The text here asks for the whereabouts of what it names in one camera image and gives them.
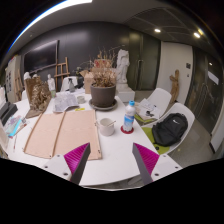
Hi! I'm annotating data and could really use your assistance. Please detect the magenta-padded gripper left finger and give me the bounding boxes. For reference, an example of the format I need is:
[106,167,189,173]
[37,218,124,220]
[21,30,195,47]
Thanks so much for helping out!
[41,142,92,185]

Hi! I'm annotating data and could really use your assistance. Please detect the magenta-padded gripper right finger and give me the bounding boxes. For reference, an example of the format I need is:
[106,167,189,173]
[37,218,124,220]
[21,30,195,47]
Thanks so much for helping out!
[131,142,183,185]

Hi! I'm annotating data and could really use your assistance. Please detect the white bottle with blue cap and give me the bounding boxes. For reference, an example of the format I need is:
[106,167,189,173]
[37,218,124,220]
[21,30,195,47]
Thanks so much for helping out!
[122,100,137,133]

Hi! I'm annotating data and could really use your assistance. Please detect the tan wooden drawing board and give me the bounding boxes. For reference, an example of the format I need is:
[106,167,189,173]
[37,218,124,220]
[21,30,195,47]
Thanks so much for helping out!
[23,109,103,161]

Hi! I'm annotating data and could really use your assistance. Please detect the black backpack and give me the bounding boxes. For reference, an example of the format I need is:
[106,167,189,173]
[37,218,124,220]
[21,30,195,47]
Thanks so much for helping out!
[151,112,189,148]

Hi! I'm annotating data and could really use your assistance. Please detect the white mug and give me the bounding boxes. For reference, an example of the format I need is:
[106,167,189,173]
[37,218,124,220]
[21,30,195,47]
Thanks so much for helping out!
[94,117,117,137]

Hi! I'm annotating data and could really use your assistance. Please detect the stack of papers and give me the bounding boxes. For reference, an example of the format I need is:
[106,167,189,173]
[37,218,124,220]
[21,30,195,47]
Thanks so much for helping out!
[136,98,161,121]

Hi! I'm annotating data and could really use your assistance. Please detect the small white cup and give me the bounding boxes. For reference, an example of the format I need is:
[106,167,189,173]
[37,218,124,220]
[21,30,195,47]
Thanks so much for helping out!
[76,95,87,105]

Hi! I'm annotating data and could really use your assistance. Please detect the white chair with green cushion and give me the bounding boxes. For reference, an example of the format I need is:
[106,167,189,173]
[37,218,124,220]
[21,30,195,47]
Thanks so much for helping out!
[133,87,173,126]
[141,102,196,156]

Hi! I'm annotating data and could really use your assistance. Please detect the dried plant in dark pot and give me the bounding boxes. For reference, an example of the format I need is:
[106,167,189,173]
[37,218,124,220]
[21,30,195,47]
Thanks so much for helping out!
[87,49,118,108]

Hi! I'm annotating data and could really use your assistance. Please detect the colourful printed book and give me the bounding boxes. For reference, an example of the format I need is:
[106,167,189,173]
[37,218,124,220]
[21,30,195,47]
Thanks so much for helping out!
[3,114,28,138]

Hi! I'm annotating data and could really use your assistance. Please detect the grey spray bottle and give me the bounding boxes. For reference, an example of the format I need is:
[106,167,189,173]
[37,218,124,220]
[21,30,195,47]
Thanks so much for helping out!
[68,78,76,93]

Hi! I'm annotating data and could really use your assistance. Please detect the plain white chair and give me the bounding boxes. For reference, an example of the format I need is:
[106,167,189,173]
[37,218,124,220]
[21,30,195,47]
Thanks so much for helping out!
[59,75,79,93]

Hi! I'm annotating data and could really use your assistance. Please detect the cardboard box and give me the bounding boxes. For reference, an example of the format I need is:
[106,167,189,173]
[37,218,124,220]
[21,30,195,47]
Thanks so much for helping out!
[79,68,96,95]

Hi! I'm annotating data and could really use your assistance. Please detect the wooden figure sculpture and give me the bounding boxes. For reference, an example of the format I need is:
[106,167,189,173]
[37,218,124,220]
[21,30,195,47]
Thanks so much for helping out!
[169,69,181,104]

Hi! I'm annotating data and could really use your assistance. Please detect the small white figurine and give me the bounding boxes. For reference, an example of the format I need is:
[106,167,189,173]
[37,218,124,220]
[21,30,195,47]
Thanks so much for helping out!
[46,73,56,93]

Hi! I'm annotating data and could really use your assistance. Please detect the black boxes stack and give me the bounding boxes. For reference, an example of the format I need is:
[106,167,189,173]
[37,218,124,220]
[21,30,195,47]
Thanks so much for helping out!
[0,100,19,127]

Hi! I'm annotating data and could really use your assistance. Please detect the wooden easel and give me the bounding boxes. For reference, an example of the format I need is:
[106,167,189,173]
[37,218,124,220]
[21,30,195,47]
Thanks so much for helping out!
[54,56,71,91]

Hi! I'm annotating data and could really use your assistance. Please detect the white plaster torso statue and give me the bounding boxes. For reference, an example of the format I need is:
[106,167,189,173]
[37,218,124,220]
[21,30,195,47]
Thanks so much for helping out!
[115,49,131,86]

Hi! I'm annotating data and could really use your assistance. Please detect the white plaster bust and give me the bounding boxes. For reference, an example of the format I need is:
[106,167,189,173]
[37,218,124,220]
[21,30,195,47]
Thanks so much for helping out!
[22,71,32,83]

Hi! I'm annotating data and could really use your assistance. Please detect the white cabinet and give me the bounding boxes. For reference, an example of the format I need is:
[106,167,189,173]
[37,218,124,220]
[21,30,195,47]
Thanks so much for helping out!
[4,54,23,104]

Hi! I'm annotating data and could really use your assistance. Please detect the white statue pedestal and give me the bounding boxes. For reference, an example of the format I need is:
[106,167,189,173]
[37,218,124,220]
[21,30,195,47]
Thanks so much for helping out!
[114,83,136,103]

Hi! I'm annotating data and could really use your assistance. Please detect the black wall screen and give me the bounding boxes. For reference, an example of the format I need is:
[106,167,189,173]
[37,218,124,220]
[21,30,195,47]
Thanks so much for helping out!
[23,39,59,73]

